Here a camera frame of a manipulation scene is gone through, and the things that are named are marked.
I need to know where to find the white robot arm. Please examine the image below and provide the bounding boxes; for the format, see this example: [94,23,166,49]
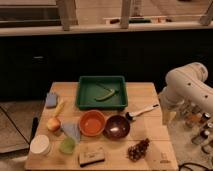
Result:
[158,62,213,125]

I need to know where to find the rectangular brown sponge block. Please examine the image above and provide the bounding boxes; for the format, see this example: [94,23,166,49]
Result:
[78,147,105,167]

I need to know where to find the brown pine cone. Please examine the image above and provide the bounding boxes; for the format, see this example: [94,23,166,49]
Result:
[127,139,150,162]

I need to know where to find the blue sponge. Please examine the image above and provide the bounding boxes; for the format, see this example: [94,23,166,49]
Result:
[45,93,58,108]

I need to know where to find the black cable on floor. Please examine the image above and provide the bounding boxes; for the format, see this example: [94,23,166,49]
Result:
[178,161,212,171]

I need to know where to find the dark brown bowl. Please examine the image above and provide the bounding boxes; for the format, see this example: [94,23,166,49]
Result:
[103,115,130,140]

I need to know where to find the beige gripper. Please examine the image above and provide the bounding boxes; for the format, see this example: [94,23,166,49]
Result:
[161,103,177,125]

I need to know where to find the green pea pod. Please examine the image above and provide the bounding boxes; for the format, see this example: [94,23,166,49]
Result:
[95,89,116,101]

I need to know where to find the yellow red apple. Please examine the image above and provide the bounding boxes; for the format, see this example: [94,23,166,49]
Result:
[46,117,61,132]

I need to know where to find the green plastic cup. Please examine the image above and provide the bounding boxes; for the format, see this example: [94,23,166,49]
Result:
[59,137,75,154]

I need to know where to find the green plastic tray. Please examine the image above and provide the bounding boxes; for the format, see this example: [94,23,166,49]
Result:
[76,76,128,110]

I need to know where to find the light blue cloth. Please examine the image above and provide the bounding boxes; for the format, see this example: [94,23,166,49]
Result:
[61,123,81,143]

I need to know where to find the orange plastic bowl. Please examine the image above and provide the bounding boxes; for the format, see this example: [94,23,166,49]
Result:
[78,110,106,137]

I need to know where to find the white round lid container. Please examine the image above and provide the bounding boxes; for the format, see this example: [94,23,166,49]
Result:
[30,135,51,155]

